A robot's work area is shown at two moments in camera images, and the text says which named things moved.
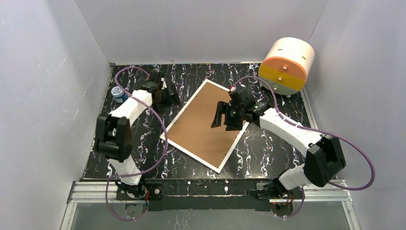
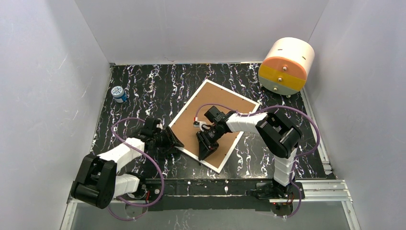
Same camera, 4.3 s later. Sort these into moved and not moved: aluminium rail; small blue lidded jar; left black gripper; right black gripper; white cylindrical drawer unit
Moved: right black gripper; left black gripper
Not moved: white cylindrical drawer unit; small blue lidded jar; aluminium rail
